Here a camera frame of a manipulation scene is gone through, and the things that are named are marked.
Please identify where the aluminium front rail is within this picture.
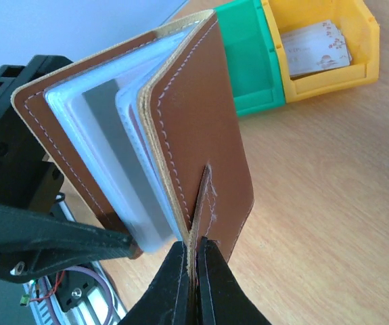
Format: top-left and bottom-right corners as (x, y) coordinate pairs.
(64, 262), (127, 324)

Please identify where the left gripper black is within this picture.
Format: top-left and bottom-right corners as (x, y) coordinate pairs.
(0, 55), (135, 284)

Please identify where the brown leather card holder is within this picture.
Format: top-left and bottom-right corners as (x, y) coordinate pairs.
(10, 9), (255, 288)

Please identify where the cards stack in yellow bin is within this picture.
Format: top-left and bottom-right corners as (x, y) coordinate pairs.
(281, 20), (352, 78)

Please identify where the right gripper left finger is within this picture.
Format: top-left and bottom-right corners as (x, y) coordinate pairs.
(119, 242), (189, 325)

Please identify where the yellow plastic bin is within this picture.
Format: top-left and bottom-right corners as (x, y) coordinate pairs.
(262, 1), (380, 102)

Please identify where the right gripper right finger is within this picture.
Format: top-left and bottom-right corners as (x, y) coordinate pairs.
(196, 237), (271, 325)

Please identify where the green plastic bin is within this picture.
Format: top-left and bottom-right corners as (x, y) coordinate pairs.
(214, 0), (285, 116)

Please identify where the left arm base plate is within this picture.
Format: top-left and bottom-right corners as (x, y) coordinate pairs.
(47, 265), (115, 324)

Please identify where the grey slotted cable duct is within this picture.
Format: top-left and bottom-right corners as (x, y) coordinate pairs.
(22, 276), (69, 325)

